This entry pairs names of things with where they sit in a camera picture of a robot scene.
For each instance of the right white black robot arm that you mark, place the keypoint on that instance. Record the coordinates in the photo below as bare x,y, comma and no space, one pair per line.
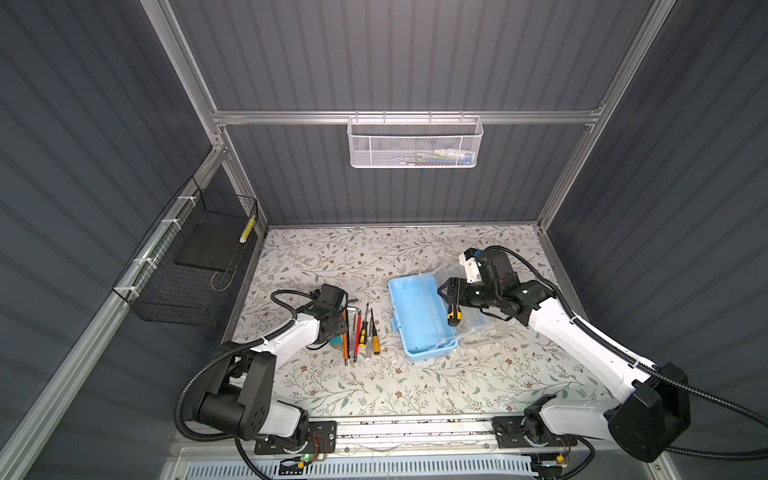
646,412

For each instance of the pens in white basket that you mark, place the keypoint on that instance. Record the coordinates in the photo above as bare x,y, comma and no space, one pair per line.
435,158

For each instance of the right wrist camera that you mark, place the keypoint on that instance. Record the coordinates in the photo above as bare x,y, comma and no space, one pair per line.
468,260

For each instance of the orange handled black screwdriver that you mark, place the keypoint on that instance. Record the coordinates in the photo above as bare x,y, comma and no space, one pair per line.
374,342

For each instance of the black wire mesh basket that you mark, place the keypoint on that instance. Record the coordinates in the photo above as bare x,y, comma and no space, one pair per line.
158,290

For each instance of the yellow black screwdriver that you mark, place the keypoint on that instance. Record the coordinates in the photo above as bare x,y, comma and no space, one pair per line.
363,334

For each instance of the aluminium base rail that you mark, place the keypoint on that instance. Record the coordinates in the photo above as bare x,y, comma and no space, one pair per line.
411,435

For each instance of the red handled hex key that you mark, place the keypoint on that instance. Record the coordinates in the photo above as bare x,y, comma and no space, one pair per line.
360,317

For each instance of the light blue plastic tool box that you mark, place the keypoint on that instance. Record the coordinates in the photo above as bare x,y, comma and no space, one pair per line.
420,316

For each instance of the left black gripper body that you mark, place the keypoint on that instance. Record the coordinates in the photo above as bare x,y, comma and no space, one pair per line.
338,324

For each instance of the white wire mesh basket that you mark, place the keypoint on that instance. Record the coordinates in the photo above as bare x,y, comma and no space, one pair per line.
374,142

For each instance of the yellow green marker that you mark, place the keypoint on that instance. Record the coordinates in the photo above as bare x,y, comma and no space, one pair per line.
247,230

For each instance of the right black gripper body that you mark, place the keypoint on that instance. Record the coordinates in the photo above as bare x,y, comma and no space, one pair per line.
479,295

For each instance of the yellow black utility knife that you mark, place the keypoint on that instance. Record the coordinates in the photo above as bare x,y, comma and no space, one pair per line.
454,316

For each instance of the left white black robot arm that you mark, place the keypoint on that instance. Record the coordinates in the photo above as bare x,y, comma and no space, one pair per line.
234,395

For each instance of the long black hex key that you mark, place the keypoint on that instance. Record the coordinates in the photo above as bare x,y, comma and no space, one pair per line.
354,318

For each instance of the black flat pad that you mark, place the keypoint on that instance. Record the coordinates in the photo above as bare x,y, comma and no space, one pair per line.
210,248

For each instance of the clear handled small screwdriver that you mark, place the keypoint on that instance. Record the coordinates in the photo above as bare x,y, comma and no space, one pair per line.
366,352

